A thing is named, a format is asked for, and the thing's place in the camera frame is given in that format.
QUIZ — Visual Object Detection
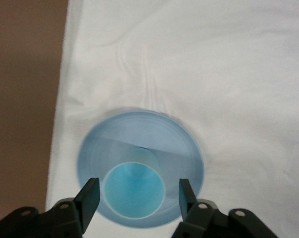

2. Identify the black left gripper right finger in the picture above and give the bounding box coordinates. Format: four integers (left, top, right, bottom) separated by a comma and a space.
173, 178, 279, 238

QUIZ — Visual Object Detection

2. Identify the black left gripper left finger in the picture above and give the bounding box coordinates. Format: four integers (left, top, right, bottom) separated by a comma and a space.
0, 177, 101, 238

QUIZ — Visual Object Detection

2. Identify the blue cup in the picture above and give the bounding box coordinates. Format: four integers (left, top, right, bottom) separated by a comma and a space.
102, 147, 165, 220

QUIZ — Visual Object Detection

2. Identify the blue plate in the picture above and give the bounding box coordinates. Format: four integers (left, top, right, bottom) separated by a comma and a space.
76, 110, 205, 229

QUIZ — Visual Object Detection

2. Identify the white cloth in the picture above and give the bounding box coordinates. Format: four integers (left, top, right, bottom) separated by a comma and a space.
44, 0, 299, 238

